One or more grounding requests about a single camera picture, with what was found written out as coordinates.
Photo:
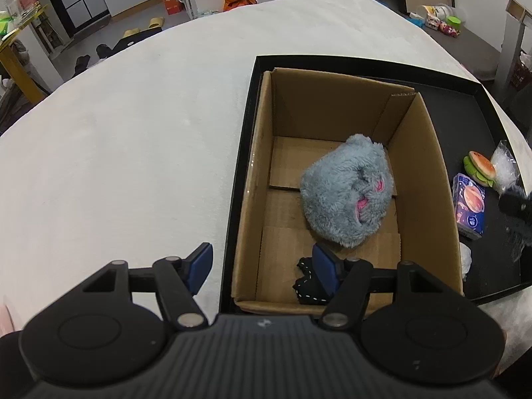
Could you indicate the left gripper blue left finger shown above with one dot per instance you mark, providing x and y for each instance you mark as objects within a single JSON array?
[{"x": 196, "y": 267}]

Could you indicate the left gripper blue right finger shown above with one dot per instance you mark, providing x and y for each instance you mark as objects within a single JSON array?
[{"x": 329, "y": 269}]

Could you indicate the clear bag of white beads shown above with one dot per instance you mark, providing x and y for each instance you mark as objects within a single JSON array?
[{"x": 506, "y": 167}]

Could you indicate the blue tissue pack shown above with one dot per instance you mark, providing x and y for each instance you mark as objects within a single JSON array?
[{"x": 469, "y": 204}]

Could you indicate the burger plush toy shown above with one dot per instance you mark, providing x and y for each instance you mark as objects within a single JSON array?
[{"x": 480, "y": 169}]

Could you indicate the white cloth pack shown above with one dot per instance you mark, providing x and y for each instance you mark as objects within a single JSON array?
[{"x": 466, "y": 260}]

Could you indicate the black patterned sock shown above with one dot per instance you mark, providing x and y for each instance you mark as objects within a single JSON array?
[{"x": 308, "y": 288}]

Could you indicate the black shallow tray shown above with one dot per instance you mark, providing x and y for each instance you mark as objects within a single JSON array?
[{"x": 464, "y": 118}]

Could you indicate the grey fluffy plush toy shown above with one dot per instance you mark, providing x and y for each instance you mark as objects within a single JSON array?
[{"x": 346, "y": 194}]

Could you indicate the grey bench mat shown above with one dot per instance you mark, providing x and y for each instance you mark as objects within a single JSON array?
[{"x": 475, "y": 54}]

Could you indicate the brown cardboard box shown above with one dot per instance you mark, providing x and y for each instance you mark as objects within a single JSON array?
[{"x": 301, "y": 116}]

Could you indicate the green cup toy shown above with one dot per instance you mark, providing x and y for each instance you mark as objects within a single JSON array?
[{"x": 454, "y": 22}]

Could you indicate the yellow table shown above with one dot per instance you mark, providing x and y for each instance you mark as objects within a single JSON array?
[{"x": 14, "y": 67}]

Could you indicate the orange bag on floor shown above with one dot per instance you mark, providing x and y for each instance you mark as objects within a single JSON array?
[{"x": 232, "y": 4}]

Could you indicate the clear glass jar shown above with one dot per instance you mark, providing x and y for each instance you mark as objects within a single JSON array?
[{"x": 20, "y": 9}]

